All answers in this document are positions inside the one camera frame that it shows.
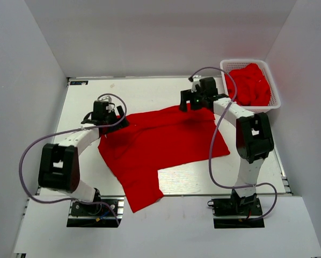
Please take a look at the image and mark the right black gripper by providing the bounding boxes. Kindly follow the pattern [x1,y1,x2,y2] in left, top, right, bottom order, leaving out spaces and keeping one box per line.
[179,88,207,112]

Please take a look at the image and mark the red t shirt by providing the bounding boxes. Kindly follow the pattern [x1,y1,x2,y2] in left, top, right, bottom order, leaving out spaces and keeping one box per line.
[98,106,216,213]

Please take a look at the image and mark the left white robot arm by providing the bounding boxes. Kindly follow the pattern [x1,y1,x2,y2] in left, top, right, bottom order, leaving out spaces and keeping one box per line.
[38,97,129,214]

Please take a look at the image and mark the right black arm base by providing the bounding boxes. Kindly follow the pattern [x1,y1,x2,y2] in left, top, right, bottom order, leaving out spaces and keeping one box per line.
[207,198,265,229]

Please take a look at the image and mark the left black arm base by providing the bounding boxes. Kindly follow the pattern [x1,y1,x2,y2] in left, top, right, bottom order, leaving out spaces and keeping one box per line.
[67,197,125,228]

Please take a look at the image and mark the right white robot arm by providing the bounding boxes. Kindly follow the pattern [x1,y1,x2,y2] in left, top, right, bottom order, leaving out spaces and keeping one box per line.
[179,77,274,214]

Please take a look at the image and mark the red t shirts pile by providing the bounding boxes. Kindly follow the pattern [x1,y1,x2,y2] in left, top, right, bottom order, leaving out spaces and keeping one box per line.
[229,63,271,106]

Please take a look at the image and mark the blue table label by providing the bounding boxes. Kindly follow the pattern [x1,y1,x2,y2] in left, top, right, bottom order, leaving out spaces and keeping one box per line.
[69,81,89,85]

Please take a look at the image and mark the white plastic basket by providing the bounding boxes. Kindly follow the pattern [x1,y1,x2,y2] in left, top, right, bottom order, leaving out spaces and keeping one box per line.
[220,59,281,113]

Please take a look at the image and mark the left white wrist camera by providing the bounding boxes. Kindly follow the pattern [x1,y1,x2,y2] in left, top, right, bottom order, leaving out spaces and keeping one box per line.
[97,95,115,112]

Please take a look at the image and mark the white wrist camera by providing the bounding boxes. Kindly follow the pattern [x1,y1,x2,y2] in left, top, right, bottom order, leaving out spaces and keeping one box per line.
[188,77,201,93]
[97,95,115,112]

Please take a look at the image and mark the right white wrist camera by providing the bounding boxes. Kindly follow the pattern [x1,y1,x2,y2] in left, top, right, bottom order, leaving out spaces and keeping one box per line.
[188,77,201,93]

